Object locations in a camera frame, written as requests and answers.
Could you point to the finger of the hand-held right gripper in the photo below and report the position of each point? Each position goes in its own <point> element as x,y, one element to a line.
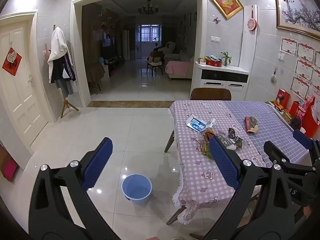
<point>275,152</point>
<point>303,137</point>

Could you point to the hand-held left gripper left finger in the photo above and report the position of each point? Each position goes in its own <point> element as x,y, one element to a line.
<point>98,162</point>

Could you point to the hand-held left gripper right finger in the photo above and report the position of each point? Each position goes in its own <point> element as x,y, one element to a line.
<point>223,162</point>

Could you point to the white green snack wrapper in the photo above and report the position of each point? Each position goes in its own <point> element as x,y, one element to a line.
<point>226,140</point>

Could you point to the blue plastic bucket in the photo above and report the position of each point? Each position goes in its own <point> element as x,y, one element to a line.
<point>136,187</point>

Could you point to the white blue box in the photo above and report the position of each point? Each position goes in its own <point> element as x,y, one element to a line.
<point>197,125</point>

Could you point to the red paper bags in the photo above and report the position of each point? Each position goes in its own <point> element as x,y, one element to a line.
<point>310,120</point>

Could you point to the pink checked tablecloth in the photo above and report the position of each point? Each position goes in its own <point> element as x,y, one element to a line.
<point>195,160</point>

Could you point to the purple checked tablecloth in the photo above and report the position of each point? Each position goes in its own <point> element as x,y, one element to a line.
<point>270,120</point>

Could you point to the row of packaged goods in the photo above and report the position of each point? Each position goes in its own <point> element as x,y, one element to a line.
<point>280,111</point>

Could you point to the red green snack packet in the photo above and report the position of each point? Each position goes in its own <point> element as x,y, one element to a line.
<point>251,125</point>

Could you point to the red gift box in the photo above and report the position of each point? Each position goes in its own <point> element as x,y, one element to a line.
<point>282,98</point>

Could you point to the wooden dining table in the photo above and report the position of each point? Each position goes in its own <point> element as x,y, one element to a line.
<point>170,140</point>

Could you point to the white round hanging charm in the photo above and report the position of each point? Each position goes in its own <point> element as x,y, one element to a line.
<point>273,78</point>

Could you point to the wooden coat rack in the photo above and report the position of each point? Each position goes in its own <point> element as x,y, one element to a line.
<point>65,103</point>

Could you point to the brown wooden chair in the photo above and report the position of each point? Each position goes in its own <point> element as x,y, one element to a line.
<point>210,94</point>

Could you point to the white sideboard cabinet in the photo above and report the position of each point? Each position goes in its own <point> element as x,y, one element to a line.
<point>235,90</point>

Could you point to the grey hanging garment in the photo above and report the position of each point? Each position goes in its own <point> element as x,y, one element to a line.
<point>65,87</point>

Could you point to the small brown covered table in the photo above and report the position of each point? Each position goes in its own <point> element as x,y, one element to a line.
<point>95,75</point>

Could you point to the pink fabric box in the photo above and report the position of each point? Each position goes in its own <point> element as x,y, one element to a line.
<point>10,168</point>

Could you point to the dark striped jacket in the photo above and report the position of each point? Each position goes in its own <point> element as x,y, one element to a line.
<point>58,70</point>

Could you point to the small potted plant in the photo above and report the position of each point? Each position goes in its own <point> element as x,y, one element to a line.
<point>226,57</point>

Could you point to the pink sofa blanket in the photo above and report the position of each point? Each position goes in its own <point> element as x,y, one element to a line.
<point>176,67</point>

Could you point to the white panel door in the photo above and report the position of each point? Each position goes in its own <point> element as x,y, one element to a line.
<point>17,85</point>

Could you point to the light sofa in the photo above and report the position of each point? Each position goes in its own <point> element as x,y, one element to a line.
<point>183,55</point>

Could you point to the dark wooden chair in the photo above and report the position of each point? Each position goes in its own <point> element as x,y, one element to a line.
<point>155,61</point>

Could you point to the white standing air conditioner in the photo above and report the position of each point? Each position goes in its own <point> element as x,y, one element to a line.
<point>125,45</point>

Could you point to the white jacket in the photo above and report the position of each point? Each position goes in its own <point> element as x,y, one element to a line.
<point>58,45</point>

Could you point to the gold framed blossom painting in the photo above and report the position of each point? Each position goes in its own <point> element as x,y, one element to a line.
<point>300,12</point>

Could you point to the red door decoration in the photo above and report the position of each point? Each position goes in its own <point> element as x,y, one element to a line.
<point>11,61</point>

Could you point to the barred window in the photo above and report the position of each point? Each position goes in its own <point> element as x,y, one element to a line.
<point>149,33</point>

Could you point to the purple butterfly sticker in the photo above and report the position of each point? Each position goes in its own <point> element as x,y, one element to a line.
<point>216,20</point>

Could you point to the gold framed red picture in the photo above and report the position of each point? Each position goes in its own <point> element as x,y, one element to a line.
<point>225,1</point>

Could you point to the dark chandelier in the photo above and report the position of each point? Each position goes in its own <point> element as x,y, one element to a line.
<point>148,10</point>

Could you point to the white wall socket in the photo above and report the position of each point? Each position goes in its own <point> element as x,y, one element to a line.
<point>281,56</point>

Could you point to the red round wall ornament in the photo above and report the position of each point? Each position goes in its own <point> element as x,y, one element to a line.
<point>251,25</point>

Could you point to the white double wall switch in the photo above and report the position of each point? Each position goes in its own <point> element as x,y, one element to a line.
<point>215,39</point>

